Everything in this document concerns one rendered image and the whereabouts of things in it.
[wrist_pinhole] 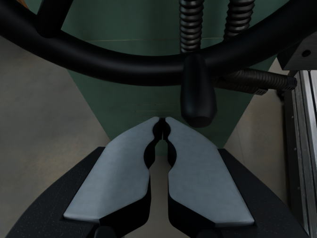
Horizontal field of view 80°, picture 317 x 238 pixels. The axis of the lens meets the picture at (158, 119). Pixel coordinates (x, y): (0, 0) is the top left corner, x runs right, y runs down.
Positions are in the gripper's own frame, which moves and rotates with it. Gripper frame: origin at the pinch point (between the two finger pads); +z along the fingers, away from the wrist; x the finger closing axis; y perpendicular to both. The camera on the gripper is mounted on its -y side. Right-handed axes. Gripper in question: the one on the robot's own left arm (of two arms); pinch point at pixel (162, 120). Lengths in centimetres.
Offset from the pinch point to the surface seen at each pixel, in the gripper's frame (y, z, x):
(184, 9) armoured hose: -6.9, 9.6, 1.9
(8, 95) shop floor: 32, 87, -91
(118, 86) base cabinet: 8.4, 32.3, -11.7
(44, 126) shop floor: 42, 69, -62
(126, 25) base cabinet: -5.1, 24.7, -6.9
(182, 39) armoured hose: -4.0, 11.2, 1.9
